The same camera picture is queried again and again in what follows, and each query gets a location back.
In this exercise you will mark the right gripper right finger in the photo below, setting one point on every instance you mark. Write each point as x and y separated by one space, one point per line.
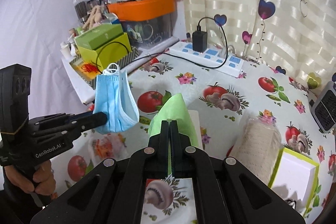
188 161

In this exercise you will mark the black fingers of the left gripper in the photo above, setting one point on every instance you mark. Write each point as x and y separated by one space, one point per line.
85 121

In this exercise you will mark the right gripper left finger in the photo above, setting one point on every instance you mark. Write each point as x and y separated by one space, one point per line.
129 177

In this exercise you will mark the light green cloth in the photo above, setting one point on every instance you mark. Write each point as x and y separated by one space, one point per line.
174 109

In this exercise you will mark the blue face mask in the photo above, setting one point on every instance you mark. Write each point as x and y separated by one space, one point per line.
114 98

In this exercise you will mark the person's left hand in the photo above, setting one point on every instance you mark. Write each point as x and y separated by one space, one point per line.
44 178

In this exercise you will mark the clear plastic packet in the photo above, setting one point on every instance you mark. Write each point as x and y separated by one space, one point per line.
101 147

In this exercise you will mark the striped patterned tray box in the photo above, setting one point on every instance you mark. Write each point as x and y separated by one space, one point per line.
89 70

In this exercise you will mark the floral fruit tablecloth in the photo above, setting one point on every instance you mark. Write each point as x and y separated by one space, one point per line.
222 101

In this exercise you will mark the clear plastic jar grey contents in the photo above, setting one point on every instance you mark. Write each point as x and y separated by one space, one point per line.
257 147

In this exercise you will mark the small white bottle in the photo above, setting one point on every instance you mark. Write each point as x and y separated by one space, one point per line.
65 50

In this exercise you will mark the lime green box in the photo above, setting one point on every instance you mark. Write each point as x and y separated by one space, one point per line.
108 53

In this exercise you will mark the dark green flat box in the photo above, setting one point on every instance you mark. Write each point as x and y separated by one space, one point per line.
98 36

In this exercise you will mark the white tray green rim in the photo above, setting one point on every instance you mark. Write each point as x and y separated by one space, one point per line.
294 178

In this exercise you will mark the white power strip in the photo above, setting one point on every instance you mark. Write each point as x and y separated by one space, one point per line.
211 58

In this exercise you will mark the dark glass jar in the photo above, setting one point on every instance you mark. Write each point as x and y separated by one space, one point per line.
81 10

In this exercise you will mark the black charger plug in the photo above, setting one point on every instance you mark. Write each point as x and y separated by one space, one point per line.
199 40

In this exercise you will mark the orange lidded storage box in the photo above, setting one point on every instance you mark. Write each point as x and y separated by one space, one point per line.
146 22

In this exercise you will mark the small grey desk heater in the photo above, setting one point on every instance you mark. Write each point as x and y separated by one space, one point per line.
323 108

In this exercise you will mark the beige heart patterned curtain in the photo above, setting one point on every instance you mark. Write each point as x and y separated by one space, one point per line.
295 35

